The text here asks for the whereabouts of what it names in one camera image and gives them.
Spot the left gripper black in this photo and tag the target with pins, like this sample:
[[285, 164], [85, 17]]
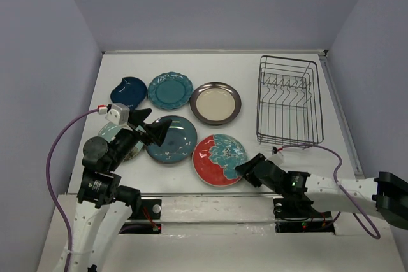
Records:
[[157, 130]]

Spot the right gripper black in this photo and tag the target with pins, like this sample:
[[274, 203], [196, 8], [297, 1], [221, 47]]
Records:
[[247, 169]]

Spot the red teal floral plate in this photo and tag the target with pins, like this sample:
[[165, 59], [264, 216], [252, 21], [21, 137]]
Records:
[[215, 159]]

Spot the blue plate white blossoms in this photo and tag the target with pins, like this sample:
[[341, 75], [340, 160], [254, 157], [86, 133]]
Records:
[[179, 143]]

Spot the pale green flower plate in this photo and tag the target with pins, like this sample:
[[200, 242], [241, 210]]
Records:
[[109, 132]]

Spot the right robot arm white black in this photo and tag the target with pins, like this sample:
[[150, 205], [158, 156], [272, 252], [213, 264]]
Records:
[[383, 197]]

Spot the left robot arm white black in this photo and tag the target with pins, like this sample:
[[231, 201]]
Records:
[[103, 204]]

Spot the dark blue curved dish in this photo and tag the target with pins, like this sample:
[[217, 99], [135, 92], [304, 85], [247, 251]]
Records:
[[131, 91]]

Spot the teal scalloped plate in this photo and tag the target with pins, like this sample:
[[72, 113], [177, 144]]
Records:
[[170, 91]]

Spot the cream plate brown rim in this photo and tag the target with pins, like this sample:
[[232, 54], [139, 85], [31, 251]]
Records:
[[215, 103]]

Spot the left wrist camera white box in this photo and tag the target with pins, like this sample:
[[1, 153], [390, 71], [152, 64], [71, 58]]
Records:
[[118, 114]]

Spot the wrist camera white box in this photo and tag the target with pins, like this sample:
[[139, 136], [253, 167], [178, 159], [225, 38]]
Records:
[[277, 158], [118, 114]]

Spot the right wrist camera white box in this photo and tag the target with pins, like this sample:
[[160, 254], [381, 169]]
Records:
[[277, 158]]

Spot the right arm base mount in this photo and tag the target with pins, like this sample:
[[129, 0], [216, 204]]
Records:
[[292, 219]]

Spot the dark wire dish rack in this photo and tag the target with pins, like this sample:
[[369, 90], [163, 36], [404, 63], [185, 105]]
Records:
[[289, 107]]

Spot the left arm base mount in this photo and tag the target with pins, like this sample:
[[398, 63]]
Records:
[[147, 220]]

